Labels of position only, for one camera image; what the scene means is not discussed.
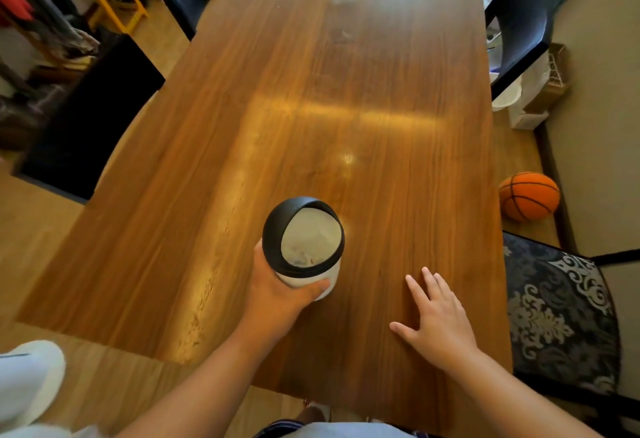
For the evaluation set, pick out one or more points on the person's left hand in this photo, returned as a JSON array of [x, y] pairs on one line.
[[272, 305]]

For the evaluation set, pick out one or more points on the person's right hand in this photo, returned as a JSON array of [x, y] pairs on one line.
[[442, 327]]

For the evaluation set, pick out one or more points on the person's right thumb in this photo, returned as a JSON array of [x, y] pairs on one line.
[[404, 330]]

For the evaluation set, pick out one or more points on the person's right middle finger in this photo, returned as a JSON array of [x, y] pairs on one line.
[[431, 281]]

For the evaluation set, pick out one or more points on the person's right little finger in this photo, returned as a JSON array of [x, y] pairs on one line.
[[457, 302]]

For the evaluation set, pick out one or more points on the person's left thumb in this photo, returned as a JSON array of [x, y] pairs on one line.
[[312, 290]]

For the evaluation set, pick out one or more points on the white container with black rim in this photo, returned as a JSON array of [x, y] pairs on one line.
[[310, 240]]

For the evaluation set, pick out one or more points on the person's right forearm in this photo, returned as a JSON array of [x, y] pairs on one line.
[[510, 397]]

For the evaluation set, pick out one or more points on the person's left forearm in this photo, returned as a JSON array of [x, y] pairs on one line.
[[210, 387]]

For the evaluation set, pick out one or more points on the floral patterned chair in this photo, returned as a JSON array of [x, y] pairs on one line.
[[560, 312]]

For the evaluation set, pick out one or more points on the person's light shirt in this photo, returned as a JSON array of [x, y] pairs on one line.
[[345, 430]]

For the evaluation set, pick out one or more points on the orange basketball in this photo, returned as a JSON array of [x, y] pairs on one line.
[[529, 196]]

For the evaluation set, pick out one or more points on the white box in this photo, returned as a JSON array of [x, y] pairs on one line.
[[527, 112]]

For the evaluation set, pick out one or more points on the white bucket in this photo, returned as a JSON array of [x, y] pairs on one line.
[[507, 97]]

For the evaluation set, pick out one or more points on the brown cardboard box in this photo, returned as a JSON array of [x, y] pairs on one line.
[[552, 87]]

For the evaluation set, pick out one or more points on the black chair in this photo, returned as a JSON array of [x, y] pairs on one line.
[[90, 117]]

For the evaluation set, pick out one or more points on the white round stool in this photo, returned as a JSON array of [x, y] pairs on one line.
[[27, 382]]

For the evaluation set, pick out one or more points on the hanging clothes rack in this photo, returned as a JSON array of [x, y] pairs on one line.
[[40, 12]]

